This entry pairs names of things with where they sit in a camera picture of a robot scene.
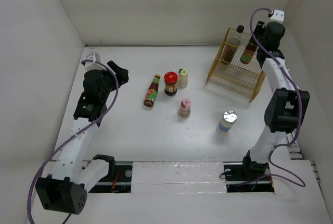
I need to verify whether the yellow wire basket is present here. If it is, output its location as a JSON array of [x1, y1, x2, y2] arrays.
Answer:
[[206, 28, 266, 102]]

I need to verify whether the red-lid sauce jar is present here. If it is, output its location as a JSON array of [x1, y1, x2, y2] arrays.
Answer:
[[164, 71, 178, 96]]

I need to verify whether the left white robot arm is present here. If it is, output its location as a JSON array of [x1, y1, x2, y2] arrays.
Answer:
[[35, 59, 129, 215]]

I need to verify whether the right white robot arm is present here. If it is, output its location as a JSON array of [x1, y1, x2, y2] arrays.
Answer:
[[240, 21, 310, 181]]

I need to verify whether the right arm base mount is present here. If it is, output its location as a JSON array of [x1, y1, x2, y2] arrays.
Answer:
[[220, 164, 275, 193]]

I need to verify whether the ketchup bottle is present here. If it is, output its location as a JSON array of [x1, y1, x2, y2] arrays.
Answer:
[[144, 74, 161, 108], [240, 37, 258, 65]]

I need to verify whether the tall red-label sauce bottle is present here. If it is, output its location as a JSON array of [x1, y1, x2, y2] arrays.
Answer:
[[221, 25, 245, 65]]

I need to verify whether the silver-lid blue-label shaker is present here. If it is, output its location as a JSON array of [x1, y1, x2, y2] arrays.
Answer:
[[216, 110, 237, 134]]

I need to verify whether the pink-lid spice shaker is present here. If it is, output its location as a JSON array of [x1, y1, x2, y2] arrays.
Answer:
[[178, 98, 191, 118]]

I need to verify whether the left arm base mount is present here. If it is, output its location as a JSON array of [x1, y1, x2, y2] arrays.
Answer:
[[90, 163, 133, 193]]

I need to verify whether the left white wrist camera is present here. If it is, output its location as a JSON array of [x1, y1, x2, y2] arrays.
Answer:
[[81, 52, 100, 71]]

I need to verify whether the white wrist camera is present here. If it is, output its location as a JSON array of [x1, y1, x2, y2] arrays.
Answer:
[[81, 52, 100, 71], [268, 9, 285, 23]]

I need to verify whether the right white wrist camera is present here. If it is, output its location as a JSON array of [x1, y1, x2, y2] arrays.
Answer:
[[268, 9, 285, 23]]

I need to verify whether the yellow-lid white shaker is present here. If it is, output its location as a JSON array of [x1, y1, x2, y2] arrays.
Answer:
[[178, 68, 188, 88]]

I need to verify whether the white foam front board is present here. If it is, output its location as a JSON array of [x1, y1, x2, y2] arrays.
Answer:
[[25, 160, 326, 224]]

